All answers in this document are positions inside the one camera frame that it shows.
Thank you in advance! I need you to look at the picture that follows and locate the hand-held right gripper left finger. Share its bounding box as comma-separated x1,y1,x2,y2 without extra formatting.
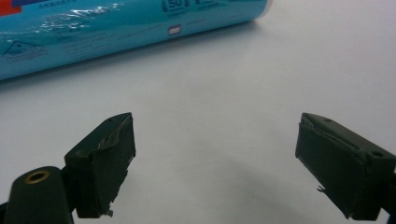
64,112,137,219

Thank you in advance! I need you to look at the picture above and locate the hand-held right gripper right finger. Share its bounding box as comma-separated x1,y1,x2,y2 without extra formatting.
294,112,396,221

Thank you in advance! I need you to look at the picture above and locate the blue plastic-wrapped cylindrical pack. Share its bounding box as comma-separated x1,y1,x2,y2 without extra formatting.
0,0,273,81

